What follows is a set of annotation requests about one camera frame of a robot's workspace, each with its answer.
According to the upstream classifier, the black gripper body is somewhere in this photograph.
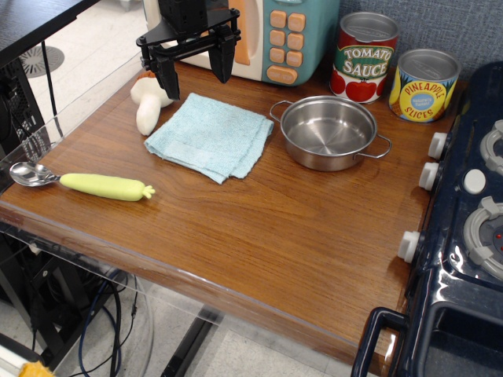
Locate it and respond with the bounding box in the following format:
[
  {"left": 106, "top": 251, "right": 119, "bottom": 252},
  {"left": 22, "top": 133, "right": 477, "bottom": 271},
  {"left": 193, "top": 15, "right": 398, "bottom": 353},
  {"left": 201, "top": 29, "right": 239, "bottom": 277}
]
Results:
[{"left": 137, "top": 1, "right": 240, "bottom": 59}]

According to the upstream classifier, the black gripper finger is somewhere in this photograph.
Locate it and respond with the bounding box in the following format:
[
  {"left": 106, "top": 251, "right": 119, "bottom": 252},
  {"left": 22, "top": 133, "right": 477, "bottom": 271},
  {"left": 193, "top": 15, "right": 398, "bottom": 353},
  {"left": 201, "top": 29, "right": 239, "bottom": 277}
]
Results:
[
  {"left": 208, "top": 36, "right": 236, "bottom": 83},
  {"left": 150, "top": 57, "right": 180, "bottom": 100}
]

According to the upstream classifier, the silver steel pot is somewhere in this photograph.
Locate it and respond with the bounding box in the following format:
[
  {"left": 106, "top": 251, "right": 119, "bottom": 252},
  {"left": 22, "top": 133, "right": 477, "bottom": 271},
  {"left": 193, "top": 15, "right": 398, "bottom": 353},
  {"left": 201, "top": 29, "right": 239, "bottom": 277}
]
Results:
[{"left": 270, "top": 95, "right": 392, "bottom": 172}]

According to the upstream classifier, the plush white mushroom toy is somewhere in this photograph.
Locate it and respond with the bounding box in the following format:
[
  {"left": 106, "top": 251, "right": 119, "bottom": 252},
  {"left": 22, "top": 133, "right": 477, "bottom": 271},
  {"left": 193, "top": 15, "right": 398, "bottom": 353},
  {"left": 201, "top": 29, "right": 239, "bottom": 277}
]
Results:
[{"left": 130, "top": 71, "right": 174, "bottom": 136}]

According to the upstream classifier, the toy microwave teal cream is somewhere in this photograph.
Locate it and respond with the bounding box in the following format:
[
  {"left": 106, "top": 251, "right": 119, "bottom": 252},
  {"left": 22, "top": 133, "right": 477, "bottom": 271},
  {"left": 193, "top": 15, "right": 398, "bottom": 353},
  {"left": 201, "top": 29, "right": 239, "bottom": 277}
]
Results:
[{"left": 141, "top": 1, "right": 340, "bottom": 86}]

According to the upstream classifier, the light blue folded cloth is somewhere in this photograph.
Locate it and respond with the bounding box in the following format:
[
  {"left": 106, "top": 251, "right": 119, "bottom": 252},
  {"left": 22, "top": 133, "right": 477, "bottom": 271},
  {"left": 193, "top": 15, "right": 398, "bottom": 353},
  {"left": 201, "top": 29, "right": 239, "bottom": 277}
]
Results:
[{"left": 145, "top": 93, "right": 274, "bottom": 184}]

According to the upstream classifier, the tomato sauce can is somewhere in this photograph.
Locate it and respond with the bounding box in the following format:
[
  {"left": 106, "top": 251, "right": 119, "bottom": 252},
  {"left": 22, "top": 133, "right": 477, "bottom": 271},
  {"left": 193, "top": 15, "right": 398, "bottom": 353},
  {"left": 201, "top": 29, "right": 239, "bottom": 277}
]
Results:
[{"left": 330, "top": 12, "right": 399, "bottom": 103}]

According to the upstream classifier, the black desk at left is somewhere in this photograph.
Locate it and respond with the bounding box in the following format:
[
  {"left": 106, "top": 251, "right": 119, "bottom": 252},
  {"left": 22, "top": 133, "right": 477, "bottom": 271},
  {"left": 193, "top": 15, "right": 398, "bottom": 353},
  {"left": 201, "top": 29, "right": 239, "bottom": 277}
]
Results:
[{"left": 1, "top": 0, "right": 97, "bottom": 67}]

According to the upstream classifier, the black computer tower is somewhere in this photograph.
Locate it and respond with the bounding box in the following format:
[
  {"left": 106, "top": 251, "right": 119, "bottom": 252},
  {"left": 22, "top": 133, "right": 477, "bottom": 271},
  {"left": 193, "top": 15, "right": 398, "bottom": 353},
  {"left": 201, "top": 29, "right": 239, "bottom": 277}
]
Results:
[{"left": 1, "top": 58, "right": 50, "bottom": 160}]

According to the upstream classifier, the pineapple slices can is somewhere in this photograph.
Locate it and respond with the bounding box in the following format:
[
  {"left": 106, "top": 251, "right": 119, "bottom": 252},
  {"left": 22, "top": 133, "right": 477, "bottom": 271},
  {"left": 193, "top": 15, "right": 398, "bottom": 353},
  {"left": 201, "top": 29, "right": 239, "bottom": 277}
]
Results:
[{"left": 388, "top": 49, "right": 461, "bottom": 123}]

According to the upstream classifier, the white stove knob upper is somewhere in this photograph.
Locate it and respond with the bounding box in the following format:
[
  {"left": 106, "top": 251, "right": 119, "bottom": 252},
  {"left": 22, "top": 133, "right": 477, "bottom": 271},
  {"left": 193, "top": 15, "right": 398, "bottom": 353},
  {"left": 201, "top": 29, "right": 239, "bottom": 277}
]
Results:
[{"left": 428, "top": 132, "right": 448, "bottom": 160}]

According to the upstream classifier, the white stove knob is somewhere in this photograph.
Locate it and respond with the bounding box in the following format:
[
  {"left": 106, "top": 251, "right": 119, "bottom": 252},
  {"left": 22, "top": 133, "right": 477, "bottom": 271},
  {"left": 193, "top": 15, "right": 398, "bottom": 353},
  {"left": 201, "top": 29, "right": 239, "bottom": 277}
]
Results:
[
  {"left": 397, "top": 231, "right": 420, "bottom": 263},
  {"left": 419, "top": 163, "right": 439, "bottom": 191},
  {"left": 428, "top": 132, "right": 448, "bottom": 160}
]

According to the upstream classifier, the white stove knob middle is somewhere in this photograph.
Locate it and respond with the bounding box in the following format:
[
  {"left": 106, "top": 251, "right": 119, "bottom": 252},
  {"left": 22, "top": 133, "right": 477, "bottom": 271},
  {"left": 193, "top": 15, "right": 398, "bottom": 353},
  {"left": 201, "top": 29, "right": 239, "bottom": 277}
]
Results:
[{"left": 419, "top": 163, "right": 439, "bottom": 191}]

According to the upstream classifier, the white stove knob lower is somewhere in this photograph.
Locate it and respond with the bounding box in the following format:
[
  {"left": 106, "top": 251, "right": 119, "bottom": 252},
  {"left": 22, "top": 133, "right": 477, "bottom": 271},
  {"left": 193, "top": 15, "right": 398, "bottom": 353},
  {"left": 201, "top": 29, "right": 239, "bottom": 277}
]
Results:
[{"left": 397, "top": 231, "right": 420, "bottom": 263}]

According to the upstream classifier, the black table leg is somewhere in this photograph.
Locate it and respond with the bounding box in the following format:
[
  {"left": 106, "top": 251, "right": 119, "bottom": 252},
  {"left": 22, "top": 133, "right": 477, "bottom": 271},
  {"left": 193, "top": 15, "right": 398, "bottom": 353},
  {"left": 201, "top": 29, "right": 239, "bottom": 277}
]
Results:
[{"left": 161, "top": 310, "right": 222, "bottom": 377}]

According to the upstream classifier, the dark blue toy stove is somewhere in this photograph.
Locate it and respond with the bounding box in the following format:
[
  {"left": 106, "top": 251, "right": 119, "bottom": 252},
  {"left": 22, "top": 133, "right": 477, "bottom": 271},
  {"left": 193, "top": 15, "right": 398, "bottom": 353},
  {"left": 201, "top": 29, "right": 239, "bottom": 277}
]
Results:
[{"left": 351, "top": 62, "right": 502, "bottom": 376}]

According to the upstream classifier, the spoon with green handle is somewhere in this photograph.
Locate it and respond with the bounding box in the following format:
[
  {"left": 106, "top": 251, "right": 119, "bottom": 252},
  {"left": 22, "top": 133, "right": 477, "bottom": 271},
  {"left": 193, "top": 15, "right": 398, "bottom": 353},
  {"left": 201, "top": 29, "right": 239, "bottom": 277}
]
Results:
[{"left": 9, "top": 162, "right": 156, "bottom": 201}]

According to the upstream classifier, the blue cable under table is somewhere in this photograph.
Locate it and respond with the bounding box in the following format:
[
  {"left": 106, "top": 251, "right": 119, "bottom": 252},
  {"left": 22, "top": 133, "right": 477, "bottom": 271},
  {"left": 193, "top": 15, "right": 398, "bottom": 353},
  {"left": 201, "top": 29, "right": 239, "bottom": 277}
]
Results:
[{"left": 78, "top": 274, "right": 138, "bottom": 377}]

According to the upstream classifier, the black cable under table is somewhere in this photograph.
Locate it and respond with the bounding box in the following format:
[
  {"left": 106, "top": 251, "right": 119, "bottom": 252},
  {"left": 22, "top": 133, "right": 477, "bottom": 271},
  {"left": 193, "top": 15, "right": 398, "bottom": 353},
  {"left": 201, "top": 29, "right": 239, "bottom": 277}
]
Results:
[{"left": 70, "top": 270, "right": 137, "bottom": 377}]

